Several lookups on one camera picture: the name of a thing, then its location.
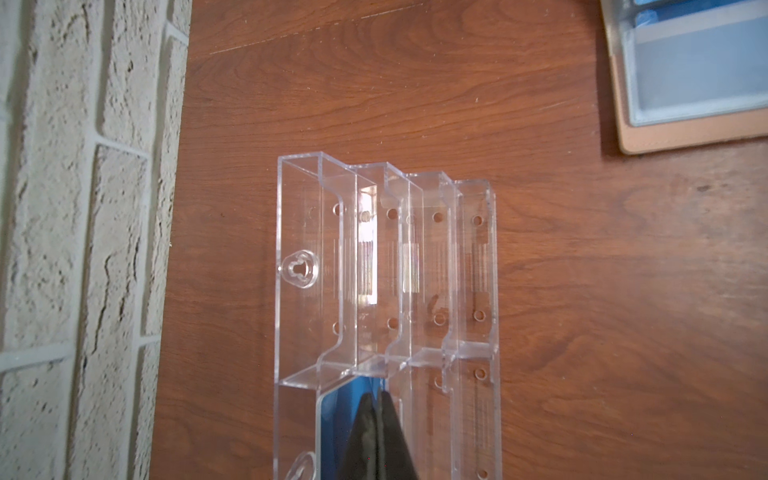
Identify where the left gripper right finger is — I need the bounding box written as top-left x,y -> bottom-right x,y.
377,391 -> 418,480

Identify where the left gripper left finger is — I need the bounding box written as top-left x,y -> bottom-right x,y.
337,393 -> 378,480

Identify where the blue credit card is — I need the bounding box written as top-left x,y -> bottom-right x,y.
320,377 -> 380,480

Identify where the clear plastic organizer box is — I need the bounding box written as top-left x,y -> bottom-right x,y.
272,152 -> 502,479

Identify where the tan leather card holder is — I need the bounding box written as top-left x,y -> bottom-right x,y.
601,0 -> 767,155

